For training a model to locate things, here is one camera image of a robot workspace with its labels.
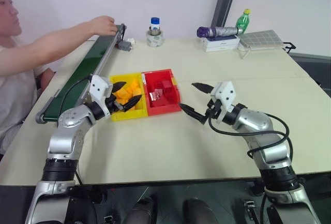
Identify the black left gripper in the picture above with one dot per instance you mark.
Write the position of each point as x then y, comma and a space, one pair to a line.
115, 105

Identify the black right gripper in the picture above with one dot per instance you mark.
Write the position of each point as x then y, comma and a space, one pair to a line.
213, 108

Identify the person's bare forearm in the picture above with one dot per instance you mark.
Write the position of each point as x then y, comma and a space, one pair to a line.
46, 45

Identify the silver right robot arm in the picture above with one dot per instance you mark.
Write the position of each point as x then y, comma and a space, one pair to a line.
261, 131

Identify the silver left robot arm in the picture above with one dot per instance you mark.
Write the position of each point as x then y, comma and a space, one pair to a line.
64, 136

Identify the green conveyor belt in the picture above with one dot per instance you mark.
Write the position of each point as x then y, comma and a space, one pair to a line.
85, 66

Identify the person's bare hand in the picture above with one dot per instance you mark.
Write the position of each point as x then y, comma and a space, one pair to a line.
103, 25

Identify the yellow block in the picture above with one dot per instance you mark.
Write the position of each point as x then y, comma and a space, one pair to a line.
135, 87
122, 95

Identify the yellow plastic bin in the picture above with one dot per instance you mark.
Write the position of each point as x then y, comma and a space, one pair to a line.
129, 115

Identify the red block with white print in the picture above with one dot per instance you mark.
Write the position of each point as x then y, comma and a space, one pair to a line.
156, 96

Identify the red plastic bin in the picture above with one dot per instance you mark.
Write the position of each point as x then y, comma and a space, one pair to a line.
155, 81

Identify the red cube block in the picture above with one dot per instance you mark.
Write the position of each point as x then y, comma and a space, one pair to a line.
167, 84

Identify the small white object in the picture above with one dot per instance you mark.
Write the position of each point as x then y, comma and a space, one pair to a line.
131, 41

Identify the white tape roll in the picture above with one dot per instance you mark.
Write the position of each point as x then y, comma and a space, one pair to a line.
155, 41

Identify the white flat cardboard box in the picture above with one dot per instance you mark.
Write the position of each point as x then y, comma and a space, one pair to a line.
221, 43

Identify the folded grey purple umbrella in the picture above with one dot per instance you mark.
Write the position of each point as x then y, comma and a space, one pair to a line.
219, 31

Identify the white bottle with blue cap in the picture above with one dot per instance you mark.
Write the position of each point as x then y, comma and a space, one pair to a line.
155, 24

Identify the grey grid tray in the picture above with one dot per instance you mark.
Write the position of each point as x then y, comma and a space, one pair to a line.
261, 39

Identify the green bottle with yellow cap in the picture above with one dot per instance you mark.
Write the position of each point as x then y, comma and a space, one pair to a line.
243, 21

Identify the person in white shirt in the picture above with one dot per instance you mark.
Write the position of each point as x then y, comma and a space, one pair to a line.
13, 92

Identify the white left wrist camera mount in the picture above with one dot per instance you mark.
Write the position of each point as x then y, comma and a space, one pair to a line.
99, 85

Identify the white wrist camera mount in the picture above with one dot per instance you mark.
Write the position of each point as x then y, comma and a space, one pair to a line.
226, 93
99, 85

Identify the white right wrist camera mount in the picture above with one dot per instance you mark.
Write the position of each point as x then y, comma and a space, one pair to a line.
226, 93

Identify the black bracket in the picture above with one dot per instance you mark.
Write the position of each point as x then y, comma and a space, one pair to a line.
291, 46

